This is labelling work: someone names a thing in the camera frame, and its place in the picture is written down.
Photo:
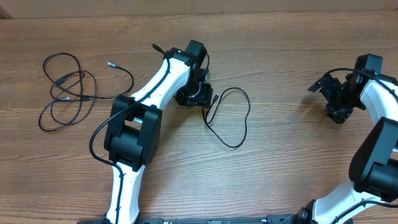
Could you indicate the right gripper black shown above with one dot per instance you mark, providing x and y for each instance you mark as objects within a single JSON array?
[{"x": 339, "y": 113}]

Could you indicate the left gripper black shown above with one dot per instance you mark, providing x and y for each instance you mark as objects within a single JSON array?
[{"x": 204, "y": 98}]

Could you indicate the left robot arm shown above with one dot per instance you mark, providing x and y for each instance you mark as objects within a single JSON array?
[{"x": 133, "y": 132}]

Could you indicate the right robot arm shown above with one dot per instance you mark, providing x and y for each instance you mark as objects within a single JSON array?
[{"x": 372, "y": 171}]

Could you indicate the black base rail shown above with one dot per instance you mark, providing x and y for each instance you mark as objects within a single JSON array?
[{"x": 270, "y": 219}]

